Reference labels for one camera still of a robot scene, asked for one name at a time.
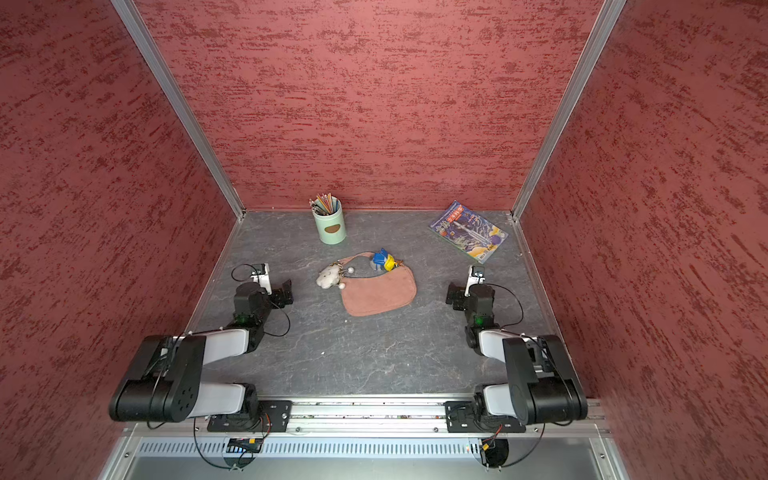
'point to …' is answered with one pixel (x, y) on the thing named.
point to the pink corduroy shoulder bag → (363, 296)
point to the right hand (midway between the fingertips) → (465, 287)
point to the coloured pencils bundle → (324, 204)
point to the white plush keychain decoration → (332, 275)
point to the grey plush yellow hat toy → (383, 261)
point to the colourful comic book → (469, 232)
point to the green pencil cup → (331, 228)
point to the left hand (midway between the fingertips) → (275, 286)
